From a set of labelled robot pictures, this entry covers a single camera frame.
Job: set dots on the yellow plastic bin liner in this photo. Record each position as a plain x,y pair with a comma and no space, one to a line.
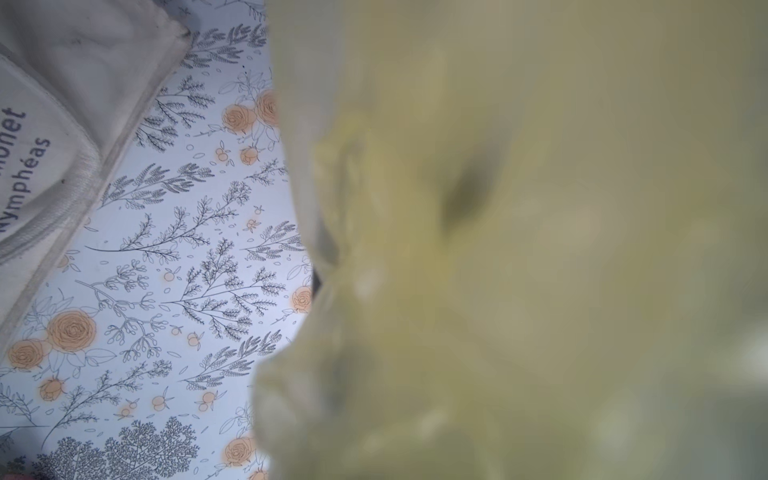
540,234

